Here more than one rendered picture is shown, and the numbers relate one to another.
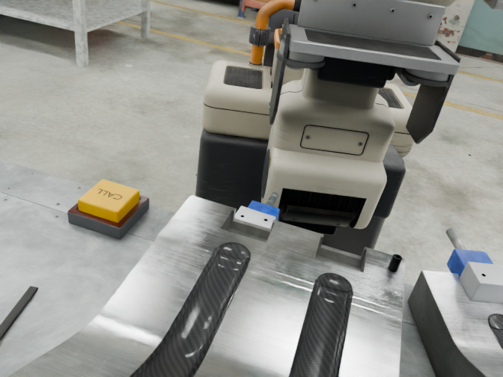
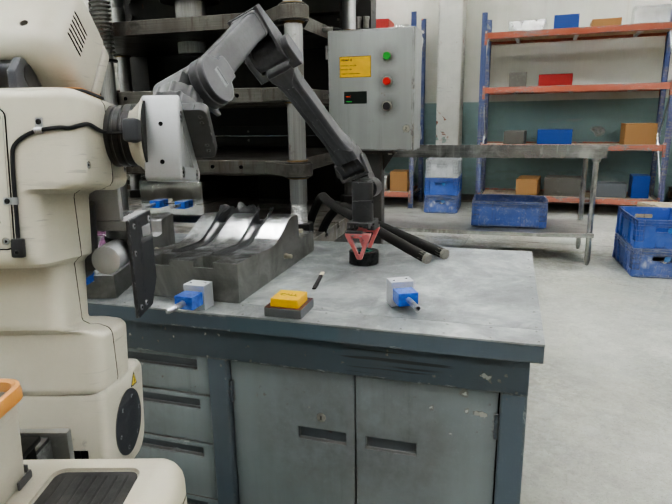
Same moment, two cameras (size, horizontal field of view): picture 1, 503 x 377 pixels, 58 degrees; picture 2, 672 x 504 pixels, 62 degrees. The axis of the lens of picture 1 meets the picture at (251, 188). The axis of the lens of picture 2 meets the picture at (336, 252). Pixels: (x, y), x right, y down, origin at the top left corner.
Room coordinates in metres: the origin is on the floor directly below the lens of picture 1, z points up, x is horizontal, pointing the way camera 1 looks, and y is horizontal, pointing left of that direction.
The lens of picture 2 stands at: (1.60, 0.38, 1.20)
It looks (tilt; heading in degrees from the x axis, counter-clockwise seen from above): 14 degrees down; 185
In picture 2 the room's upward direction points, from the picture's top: 1 degrees counter-clockwise
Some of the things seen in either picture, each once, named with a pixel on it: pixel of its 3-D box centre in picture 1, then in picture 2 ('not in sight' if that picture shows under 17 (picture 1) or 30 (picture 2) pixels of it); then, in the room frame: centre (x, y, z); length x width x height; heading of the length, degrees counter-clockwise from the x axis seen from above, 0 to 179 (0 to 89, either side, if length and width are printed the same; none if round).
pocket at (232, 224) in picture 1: (247, 236); (208, 267); (0.42, 0.00, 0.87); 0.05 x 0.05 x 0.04; 78
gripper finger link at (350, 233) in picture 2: not in sight; (360, 241); (0.14, 0.33, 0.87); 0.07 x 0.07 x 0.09; 77
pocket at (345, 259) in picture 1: (337, 264); (166, 264); (0.40, -0.11, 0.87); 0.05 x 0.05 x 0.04; 78
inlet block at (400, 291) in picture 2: not in sight; (406, 298); (0.49, 0.43, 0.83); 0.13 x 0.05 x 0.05; 16
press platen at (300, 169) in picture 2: not in sight; (205, 172); (-0.80, -0.38, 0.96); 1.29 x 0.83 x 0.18; 78
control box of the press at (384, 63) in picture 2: not in sight; (374, 240); (-0.45, 0.36, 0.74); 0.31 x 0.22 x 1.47; 78
